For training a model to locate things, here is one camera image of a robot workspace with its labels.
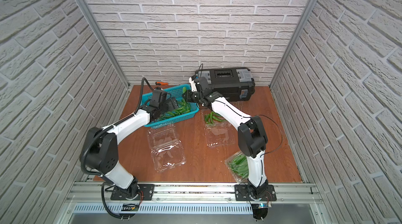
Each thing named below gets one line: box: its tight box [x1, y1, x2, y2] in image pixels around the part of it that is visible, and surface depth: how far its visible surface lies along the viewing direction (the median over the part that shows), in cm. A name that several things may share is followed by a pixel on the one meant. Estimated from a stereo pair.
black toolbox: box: [194, 66, 256, 102], surface depth 104 cm
